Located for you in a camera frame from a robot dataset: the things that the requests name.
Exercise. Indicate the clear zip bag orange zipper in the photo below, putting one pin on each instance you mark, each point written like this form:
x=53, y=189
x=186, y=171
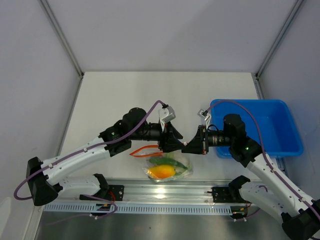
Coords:
x=143, y=154

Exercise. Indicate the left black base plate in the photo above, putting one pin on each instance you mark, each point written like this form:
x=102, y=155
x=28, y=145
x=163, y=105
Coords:
x=113, y=193

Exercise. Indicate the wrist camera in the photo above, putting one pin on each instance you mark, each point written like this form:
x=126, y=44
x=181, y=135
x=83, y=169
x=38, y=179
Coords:
x=166, y=114
x=206, y=116

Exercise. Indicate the blue plastic tray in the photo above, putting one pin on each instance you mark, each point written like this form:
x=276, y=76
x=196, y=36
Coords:
x=279, y=133

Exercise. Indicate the left aluminium frame post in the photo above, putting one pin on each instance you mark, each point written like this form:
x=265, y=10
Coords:
x=55, y=25

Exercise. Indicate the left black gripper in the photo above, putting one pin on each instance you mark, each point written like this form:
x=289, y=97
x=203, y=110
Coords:
x=168, y=141

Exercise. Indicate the right aluminium frame post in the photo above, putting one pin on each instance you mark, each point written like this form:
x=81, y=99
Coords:
x=280, y=36

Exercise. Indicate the green toy chili pepper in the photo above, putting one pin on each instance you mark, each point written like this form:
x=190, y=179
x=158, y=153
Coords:
x=160, y=160

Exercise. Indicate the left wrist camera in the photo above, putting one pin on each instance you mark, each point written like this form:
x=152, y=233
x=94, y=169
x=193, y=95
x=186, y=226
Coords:
x=166, y=114

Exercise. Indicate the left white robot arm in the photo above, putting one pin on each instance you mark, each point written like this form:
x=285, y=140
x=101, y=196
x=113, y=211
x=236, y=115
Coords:
x=110, y=142

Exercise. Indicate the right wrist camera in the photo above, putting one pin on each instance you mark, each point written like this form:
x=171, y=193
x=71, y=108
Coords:
x=206, y=116

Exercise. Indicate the white slotted cable duct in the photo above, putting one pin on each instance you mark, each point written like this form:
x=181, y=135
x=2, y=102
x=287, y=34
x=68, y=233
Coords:
x=132, y=208

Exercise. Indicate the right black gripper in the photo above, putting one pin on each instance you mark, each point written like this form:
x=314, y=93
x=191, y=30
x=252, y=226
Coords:
x=197, y=145

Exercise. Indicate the aluminium mounting rail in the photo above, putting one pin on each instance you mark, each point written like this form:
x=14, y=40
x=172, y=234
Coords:
x=162, y=191

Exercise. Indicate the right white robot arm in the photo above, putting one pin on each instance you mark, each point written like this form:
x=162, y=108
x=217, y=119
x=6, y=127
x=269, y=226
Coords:
x=297, y=212

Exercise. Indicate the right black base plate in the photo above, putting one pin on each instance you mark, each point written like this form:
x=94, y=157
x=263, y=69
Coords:
x=223, y=194

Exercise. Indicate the aluminium frame post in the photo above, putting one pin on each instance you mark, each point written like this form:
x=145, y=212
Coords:
x=280, y=36
x=55, y=25

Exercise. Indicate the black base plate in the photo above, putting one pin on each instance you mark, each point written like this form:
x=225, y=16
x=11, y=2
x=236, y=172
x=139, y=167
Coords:
x=113, y=193
x=223, y=194

